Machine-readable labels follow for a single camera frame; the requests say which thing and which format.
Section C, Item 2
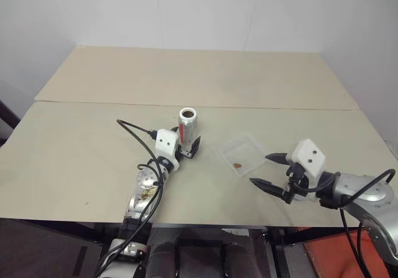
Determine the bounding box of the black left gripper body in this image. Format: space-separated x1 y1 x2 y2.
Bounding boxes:
175 146 193 162

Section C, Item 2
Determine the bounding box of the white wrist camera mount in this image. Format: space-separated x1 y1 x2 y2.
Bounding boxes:
285 139 327 180
154 129 181 171

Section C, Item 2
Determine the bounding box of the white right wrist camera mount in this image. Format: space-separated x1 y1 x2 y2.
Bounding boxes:
285 139 327 180

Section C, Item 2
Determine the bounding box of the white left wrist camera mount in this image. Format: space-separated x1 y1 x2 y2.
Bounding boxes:
154 129 181 171

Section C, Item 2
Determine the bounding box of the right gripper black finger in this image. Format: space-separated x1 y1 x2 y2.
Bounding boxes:
249 177 285 200
264 152 289 165

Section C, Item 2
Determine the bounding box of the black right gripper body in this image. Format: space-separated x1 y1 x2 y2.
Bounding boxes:
281 161 312 205

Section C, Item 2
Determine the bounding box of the dark rounded shape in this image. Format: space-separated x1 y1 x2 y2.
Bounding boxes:
222 242 257 278
146 242 178 278

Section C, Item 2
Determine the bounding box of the dark brown furniture piece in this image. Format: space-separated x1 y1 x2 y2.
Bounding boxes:
0 99 22 149

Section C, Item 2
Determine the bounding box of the silver red can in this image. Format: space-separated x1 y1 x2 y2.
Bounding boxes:
178 107 199 145

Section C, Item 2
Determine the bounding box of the clear plastic tray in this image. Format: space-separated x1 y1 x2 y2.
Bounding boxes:
218 132 267 178

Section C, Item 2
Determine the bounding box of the white paper sheet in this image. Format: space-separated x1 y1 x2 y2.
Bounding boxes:
221 227 251 237

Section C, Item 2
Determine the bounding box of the orange fabric object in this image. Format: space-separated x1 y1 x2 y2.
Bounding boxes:
303 227 398 278

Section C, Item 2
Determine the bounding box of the black metal table frame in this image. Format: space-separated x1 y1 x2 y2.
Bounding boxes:
0 217 343 278

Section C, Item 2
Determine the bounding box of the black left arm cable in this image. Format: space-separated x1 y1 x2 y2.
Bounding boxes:
93 119 165 278

